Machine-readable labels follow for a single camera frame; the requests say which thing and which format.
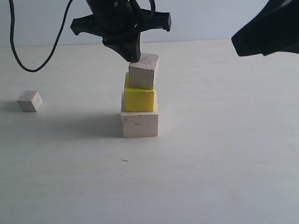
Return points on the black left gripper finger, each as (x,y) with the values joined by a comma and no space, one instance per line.
(136,48)
(124,48)

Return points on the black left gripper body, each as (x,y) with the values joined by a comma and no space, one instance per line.
(120,21)

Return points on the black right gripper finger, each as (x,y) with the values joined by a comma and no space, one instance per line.
(246,46)

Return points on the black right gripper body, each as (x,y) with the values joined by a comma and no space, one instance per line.
(278,21)

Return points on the medium brown wooden cube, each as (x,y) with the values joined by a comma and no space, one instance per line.
(142,74)

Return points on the yellow cube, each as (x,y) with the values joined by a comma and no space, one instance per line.
(137,99)

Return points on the small pale wooden cube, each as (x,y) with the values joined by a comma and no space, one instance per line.
(29,101)

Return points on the large pale wooden cube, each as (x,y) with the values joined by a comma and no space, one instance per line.
(139,124)

